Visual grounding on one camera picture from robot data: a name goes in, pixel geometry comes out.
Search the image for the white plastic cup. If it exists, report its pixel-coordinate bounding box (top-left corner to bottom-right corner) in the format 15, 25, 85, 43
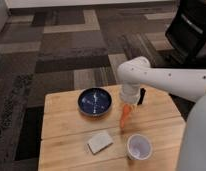
127, 134, 152, 161

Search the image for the orange pepper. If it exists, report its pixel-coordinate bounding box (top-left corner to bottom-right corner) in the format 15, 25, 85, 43
120, 104, 132, 128

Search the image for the black office chair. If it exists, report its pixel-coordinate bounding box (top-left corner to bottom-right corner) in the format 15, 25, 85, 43
165, 0, 206, 52

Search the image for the dark blue ceramic bowl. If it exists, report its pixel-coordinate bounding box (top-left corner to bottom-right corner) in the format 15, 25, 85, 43
77, 87, 112, 117

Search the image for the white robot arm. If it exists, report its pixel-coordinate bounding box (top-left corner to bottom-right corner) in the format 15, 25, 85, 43
117, 56, 206, 171

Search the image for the wooden table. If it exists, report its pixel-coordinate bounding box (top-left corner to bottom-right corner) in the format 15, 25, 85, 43
38, 85, 185, 171

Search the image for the black rectangular box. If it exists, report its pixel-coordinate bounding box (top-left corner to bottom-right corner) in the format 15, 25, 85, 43
137, 88, 146, 105

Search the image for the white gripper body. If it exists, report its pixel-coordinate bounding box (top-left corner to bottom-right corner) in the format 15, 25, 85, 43
120, 84, 140, 104

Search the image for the white sponge block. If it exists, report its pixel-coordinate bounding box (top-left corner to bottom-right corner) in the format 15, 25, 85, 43
87, 131, 113, 154

